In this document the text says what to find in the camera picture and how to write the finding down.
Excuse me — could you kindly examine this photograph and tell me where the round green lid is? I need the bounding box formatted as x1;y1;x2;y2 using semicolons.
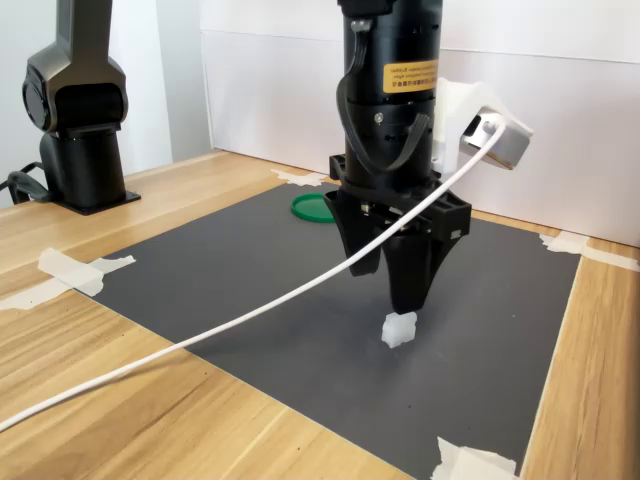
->
290;192;337;225

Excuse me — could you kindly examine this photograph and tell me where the dark grey mat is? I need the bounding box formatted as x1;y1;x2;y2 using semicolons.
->
82;180;584;480

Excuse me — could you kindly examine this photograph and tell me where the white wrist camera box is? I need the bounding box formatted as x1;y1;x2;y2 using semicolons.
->
430;77;535;171

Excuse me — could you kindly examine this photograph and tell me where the small white plastic terminal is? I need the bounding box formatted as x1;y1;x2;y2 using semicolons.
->
380;312;419;350

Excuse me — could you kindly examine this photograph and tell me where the white partition panel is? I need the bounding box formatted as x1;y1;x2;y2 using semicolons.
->
199;0;347;177
433;0;640;249

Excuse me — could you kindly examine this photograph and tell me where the white masking tape patch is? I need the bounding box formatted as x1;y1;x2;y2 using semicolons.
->
538;230;640;274
271;168;331;188
0;247;137;311
430;436;519;480

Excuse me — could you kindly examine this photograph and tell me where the black braided cable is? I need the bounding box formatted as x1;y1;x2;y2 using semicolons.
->
0;162;51;206

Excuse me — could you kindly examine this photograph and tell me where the white camera cable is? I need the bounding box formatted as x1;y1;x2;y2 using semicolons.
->
0;115;509;434

